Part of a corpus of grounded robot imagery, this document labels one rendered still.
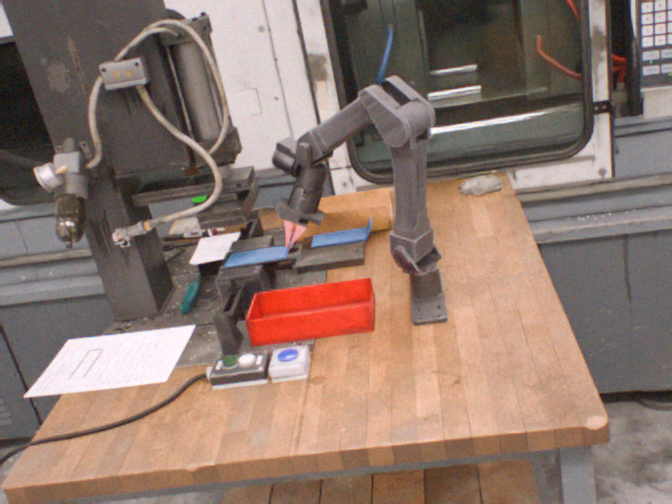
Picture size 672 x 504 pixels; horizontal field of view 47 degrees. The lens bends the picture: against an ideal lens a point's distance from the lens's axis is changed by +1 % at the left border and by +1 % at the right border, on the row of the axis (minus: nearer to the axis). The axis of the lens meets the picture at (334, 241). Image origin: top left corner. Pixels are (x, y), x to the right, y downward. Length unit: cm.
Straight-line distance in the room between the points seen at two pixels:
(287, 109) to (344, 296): 81
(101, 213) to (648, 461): 172
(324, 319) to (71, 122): 65
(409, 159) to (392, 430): 49
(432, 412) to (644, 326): 136
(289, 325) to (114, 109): 56
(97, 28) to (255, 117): 80
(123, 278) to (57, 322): 105
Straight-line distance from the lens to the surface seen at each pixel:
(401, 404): 130
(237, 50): 225
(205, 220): 161
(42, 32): 165
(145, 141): 163
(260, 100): 227
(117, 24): 159
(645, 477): 250
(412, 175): 144
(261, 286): 166
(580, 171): 226
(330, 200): 204
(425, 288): 154
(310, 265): 179
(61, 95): 166
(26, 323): 286
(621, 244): 239
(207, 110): 161
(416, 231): 149
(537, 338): 143
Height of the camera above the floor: 167
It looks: 23 degrees down
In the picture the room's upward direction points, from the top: 12 degrees counter-clockwise
